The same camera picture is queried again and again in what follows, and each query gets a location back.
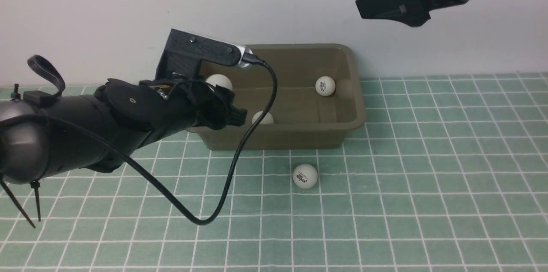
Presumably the white logo ping-pong ball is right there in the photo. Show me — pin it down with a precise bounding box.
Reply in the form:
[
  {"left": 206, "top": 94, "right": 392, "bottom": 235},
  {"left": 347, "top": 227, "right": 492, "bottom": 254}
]
[
  {"left": 292, "top": 164, "right": 319, "bottom": 189},
  {"left": 315, "top": 76, "right": 336, "bottom": 97},
  {"left": 252, "top": 111, "right": 274, "bottom": 124}
]

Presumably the olive plastic bin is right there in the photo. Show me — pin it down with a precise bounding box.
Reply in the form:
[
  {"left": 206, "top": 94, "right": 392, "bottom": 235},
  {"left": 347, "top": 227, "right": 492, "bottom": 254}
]
[{"left": 190, "top": 44, "right": 366, "bottom": 151}]

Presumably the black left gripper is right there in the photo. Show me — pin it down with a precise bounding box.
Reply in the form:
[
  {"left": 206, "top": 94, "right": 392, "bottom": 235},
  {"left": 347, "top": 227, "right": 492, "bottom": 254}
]
[{"left": 96, "top": 78, "right": 248, "bottom": 133}]

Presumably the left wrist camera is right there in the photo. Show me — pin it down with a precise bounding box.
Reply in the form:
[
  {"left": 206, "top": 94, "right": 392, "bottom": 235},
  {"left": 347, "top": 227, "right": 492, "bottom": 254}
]
[{"left": 155, "top": 29, "right": 253, "bottom": 80}]

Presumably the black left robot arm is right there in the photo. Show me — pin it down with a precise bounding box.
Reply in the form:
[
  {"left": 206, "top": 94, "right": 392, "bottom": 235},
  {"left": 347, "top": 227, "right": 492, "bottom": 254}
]
[{"left": 1, "top": 55, "right": 248, "bottom": 225}]

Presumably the green checkered tablecloth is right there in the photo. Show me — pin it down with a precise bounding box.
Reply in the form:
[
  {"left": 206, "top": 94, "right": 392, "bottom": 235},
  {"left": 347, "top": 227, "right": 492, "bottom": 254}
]
[{"left": 0, "top": 73, "right": 548, "bottom": 272}]

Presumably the plain white ping-pong ball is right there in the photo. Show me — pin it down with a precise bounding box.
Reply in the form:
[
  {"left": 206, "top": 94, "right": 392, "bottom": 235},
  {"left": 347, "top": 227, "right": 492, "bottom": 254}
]
[{"left": 206, "top": 74, "right": 233, "bottom": 92}]

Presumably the left camera cable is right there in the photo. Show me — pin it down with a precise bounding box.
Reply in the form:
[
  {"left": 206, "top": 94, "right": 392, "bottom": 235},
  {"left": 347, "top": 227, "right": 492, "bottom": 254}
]
[{"left": 56, "top": 56, "right": 278, "bottom": 226}]

